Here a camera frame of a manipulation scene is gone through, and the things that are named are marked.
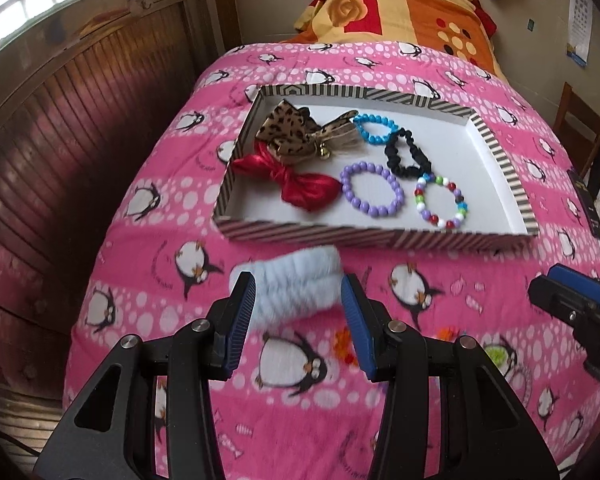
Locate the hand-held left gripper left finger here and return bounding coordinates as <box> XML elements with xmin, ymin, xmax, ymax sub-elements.
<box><xmin>32</xmin><ymin>270</ymin><xmax>258</xmax><ymax>480</ymax></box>

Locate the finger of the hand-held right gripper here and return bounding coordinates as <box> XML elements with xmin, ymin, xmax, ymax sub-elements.
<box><xmin>527</xmin><ymin>275</ymin><xmax>589</xmax><ymax>329</ymax></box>
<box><xmin>547</xmin><ymin>263</ymin><xmax>600</xmax><ymax>307</ymax></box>

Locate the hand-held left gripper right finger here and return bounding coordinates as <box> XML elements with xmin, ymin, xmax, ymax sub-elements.
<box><xmin>340</xmin><ymin>272</ymin><xmax>561</xmax><ymax>480</ymax></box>

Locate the light blue fluffy scrunchie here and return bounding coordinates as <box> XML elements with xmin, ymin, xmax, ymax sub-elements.
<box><xmin>228</xmin><ymin>246</ymin><xmax>348</xmax><ymax>323</ymax></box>

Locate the purple bead bracelet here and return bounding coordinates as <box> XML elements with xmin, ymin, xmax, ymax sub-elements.
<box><xmin>340</xmin><ymin>161</ymin><xmax>405</xmax><ymax>218</ymax></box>

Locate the striped cardboard box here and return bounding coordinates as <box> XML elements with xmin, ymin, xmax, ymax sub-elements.
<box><xmin>214</xmin><ymin>84</ymin><xmax>540</xmax><ymax>251</ymax></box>

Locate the multicolour bead bracelet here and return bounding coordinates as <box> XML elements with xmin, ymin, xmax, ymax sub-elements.
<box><xmin>414</xmin><ymin>174</ymin><xmax>470</xmax><ymax>231</ymax></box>

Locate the red satin bow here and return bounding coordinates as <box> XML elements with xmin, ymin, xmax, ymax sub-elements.
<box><xmin>231</xmin><ymin>140</ymin><xmax>342</xmax><ymax>209</ymax></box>

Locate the black bead bracelet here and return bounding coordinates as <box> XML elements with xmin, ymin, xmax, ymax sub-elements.
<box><xmin>384</xmin><ymin>129</ymin><xmax>433</xmax><ymax>181</ymax></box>

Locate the burlap bow with bell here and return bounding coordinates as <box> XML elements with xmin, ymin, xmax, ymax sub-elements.
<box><xmin>307</xmin><ymin>109</ymin><xmax>363</xmax><ymax>161</ymax></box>

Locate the leopard print bow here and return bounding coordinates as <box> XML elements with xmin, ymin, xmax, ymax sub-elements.
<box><xmin>255</xmin><ymin>100</ymin><xmax>323</xmax><ymax>166</ymax></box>

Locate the turquoise bead bracelet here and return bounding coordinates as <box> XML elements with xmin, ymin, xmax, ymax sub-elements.
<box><xmin>352</xmin><ymin>113</ymin><xmax>402</xmax><ymax>146</ymax></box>

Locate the orange loom band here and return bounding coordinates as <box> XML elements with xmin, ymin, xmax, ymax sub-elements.
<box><xmin>332</xmin><ymin>327</ymin><xmax>361</xmax><ymax>363</ymax></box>

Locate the dark book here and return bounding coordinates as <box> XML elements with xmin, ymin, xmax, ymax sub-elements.
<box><xmin>567</xmin><ymin>170</ymin><xmax>600</xmax><ymax>238</ymax></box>

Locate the green loom band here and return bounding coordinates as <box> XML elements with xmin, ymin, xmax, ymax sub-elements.
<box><xmin>482</xmin><ymin>342</ymin><xmax>511</xmax><ymax>366</ymax></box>

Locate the pink penguin print blanket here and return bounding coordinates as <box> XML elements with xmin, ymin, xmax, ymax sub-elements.
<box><xmin>62</xmin><ymin>40</ymin><xmax>600</xmax><ymax>480</ymax></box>

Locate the wooden chair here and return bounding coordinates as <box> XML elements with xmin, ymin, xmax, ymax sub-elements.
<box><xmin>555</xmin><ymin>82</ymin><xmax>600</xmax><ymax>176</ymax></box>

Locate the wooden slatted panel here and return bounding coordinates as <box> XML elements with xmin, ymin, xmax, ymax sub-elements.
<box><xmin>0</xmin><ymin>0</ymin><xmax>231</xmax><ymax>396</ymax></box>

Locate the orange yellow flower pillow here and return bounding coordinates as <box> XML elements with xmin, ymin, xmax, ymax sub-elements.
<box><xmin>280</xmin><ymin>0</ymin><xmax>498</xmax><ymax>83</ymax></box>

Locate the wall calendar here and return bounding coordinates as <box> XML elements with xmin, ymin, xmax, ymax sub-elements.
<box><xmin>565</xmin><ymin>0</ymin><xmax>593</xmax><ymax>68</ymax></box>

